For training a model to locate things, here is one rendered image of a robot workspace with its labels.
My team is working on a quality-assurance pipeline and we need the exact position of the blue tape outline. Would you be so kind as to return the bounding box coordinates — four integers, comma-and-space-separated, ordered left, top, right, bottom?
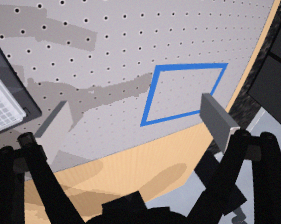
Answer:
140, 63, 228, 127

